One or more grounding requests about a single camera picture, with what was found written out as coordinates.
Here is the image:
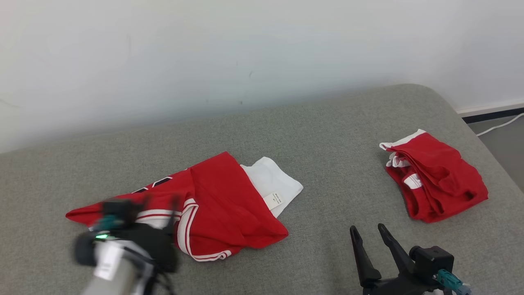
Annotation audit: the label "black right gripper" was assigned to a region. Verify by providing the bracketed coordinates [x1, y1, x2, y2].
[349, 223, 440, 295]

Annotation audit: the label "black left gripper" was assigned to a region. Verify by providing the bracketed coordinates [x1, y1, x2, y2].
[121, 194, 183, 273]

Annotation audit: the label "red basketball jersey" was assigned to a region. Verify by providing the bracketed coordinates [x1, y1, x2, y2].
[65, 151, 304, 263]

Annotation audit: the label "red shorts with white trim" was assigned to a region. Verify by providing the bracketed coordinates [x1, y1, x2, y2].
[379, 129, 489, 224]

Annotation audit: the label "white paper tag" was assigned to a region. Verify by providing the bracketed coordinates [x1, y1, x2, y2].
[95, 244, 123, 281]

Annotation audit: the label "white and black baseboard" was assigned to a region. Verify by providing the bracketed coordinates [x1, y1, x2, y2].
[456, 98, 524, 124]

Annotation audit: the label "teal cable connector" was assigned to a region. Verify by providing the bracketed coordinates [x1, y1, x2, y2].
[92, 215, 123, 232]
[435, 269, 472, 295]

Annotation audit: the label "white floor cable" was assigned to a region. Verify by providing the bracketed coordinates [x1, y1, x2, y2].
[476, 113, 524, 137]

